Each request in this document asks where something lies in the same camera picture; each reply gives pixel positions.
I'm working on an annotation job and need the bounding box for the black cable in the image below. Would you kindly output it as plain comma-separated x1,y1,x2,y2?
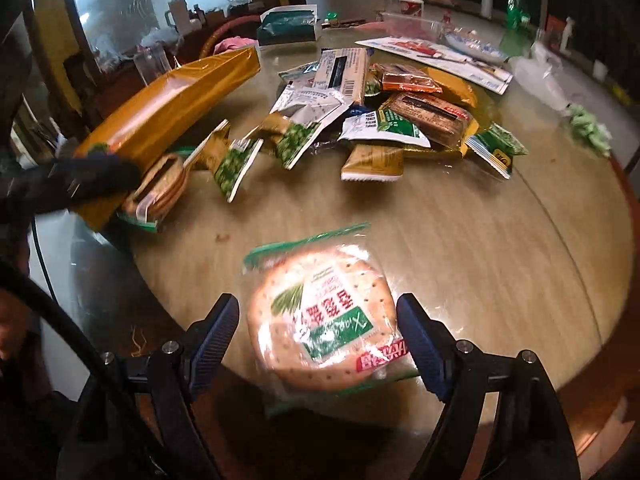
0,259,168,480

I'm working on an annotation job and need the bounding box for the white mug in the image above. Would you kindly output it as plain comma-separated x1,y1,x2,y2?
164,0,192,37

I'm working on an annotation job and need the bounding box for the pile of small green packets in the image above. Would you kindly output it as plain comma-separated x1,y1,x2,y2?
185,60,530,205

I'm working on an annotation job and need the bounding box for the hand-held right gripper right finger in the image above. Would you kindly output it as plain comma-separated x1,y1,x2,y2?
395,292,583,480

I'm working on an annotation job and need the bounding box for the clear plastic container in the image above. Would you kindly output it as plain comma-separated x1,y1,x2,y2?
379,10,444,44

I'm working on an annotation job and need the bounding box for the wicker chair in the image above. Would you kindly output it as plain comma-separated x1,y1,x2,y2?
198,15,262,59

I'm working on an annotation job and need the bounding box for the green tissue box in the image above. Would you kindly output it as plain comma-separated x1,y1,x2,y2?
256,4,324,47

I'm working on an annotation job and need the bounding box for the white printed flyer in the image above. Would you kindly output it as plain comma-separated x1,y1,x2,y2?
355,35,515,96

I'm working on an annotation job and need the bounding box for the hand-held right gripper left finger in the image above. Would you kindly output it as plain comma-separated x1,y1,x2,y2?
65,292,241,480

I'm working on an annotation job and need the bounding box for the clear plastic bag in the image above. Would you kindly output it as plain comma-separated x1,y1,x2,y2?
506,41,572,112

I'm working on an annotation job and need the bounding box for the white spray bottle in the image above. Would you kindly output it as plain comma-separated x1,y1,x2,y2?
559,16,577,54

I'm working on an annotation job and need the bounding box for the round cracker packet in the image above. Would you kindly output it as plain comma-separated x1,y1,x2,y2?
117,152,191,233
242,222,422,417

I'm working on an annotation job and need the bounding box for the green plastic bottle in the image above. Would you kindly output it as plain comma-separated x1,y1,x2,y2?
499,0,534,59

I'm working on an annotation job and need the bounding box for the blue patterned plate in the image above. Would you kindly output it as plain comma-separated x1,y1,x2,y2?
444,27,507,64

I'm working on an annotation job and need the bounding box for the pink cloth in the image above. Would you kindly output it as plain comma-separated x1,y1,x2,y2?
214,36,257,56

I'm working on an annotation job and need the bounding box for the clear drinking glass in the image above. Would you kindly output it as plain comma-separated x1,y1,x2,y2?
133,42,174,87

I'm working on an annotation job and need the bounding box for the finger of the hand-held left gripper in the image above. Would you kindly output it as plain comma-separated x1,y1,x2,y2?
49,155,143,211

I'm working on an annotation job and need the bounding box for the large yellow snack bag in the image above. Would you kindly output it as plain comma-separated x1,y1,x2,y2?
72,45,262,235

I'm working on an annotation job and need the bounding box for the crumpled green cloth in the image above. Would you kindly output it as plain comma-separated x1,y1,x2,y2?
566,104,614,159

